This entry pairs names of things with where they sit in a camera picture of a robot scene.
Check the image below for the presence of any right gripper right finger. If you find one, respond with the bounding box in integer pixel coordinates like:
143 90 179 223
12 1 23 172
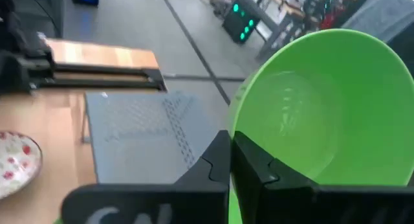
231 130 414 224

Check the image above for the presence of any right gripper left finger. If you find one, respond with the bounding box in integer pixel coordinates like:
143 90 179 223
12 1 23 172
61 129 232 224

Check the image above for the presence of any green bowl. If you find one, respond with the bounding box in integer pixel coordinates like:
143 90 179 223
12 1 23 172
226 28 414 224

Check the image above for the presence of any grey shelf table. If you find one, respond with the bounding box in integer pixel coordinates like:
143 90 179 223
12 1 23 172
84 90 231 185

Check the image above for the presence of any white floral plate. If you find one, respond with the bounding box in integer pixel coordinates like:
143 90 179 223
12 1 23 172
0 130 43 199

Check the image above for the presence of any black box with green lights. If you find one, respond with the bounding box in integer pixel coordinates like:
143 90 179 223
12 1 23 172
222 0 261 45

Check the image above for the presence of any cluttered workbench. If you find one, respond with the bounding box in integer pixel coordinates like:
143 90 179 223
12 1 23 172
199 0 376 62

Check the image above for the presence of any black frame rail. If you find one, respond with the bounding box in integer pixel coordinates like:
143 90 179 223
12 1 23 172
30 62 168 93

